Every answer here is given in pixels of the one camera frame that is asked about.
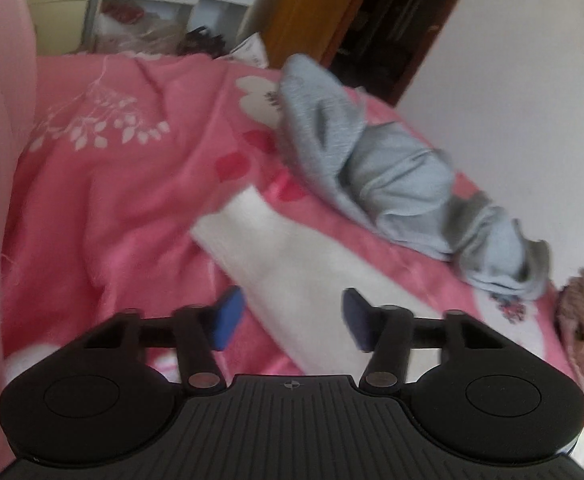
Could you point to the grey knit garment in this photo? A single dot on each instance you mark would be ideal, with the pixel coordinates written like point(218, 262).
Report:
point(397, 185)

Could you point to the cream cabinet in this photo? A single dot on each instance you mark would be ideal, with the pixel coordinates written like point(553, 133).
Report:
point(56, 0)

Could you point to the white shelf unit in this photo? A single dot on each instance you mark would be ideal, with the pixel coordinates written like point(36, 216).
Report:
point(206, 0)

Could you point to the black bag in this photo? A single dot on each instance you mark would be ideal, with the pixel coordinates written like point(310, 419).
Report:
point(201, 40)

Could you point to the white fuzzy sweater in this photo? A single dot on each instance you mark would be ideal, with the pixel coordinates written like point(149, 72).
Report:
point(292, 270)

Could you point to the pink floral blanket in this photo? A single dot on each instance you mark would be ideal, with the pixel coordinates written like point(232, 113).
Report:
point(121, 200)

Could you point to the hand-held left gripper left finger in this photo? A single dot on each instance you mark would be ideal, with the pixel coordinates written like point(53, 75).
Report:
point(226, 320)

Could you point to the white paper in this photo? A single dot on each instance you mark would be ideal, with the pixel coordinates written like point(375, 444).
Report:
point(249, 50)

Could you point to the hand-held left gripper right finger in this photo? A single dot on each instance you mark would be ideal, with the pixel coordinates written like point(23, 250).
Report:
point(354, 320)

